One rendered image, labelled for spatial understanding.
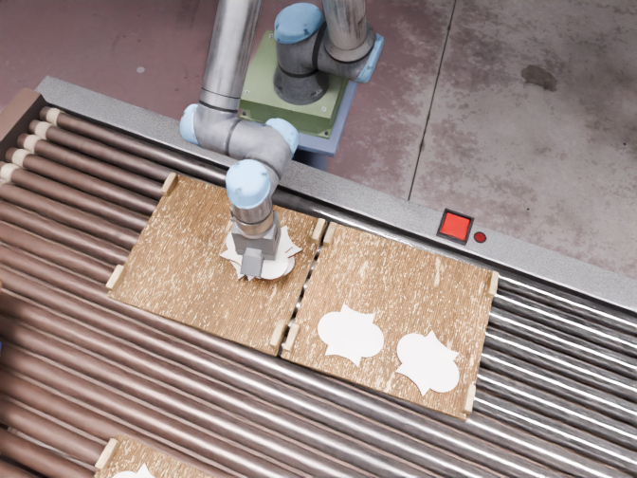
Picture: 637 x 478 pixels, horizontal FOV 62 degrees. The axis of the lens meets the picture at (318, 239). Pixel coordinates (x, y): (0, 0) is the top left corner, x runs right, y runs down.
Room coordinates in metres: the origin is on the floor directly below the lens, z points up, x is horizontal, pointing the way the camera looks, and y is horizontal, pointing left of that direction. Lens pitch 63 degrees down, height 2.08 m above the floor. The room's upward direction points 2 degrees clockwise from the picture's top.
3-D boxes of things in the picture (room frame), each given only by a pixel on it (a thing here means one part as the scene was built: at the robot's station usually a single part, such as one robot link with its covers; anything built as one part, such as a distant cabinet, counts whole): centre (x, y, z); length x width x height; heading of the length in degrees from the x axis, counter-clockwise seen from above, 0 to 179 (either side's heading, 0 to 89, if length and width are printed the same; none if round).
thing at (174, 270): (0.52, 0.23, 0.93); 0.41 x 0.35 x 0.02; 73
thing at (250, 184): (0.51, 0.13, 1.25); 0.09 x 0.08 x 0.11; 159
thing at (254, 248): (0.49, 0.13, 1.09); 0.12 x 0.09 x 0.16; 172
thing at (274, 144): (0.61, 0.11, 1.25); 0.11 x 0.11 x 0.08; 69
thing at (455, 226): (0.64, -0.34, 0.92); 0.06 x 0.06 x 0.01; 70
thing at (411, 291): (0.40, -0.18, 0.93); 0.41 x 0.35 x 0.02; 73
